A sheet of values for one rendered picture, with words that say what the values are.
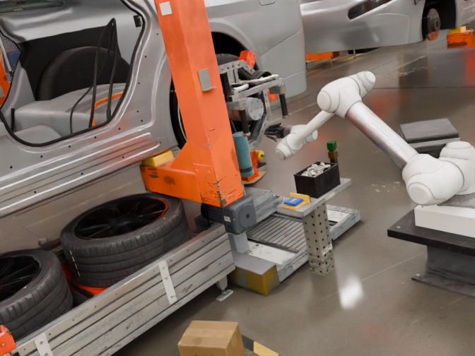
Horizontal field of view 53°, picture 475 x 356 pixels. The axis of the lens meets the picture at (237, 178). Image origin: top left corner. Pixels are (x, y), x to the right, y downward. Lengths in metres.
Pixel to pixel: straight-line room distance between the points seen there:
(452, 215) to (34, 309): 1.81
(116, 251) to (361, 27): 3.54
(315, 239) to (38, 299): 1.34
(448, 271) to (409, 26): 3.14
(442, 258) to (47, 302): 1.79
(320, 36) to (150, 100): 2.92
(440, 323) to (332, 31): 3.54
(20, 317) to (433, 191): 1.74
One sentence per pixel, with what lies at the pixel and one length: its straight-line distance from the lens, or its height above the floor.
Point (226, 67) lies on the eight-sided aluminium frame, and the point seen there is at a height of 1.11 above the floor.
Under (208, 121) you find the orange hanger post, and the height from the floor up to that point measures 0.95.
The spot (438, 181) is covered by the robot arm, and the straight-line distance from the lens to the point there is 2.14.
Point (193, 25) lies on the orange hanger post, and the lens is 2.22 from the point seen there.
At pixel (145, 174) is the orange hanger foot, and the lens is 2.81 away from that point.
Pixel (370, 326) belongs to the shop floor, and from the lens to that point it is 2.29.
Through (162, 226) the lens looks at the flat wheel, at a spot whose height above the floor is 0.49.
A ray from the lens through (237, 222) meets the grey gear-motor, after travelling 2.67.
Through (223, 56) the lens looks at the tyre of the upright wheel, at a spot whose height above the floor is 1.16.
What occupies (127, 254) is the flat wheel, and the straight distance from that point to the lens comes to 2.36.
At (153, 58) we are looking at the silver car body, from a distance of 2.73.
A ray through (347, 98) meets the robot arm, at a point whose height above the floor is 0.92.
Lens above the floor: 1.41
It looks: 19 degrees down
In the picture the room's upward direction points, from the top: 12 degrees counter-clockwise
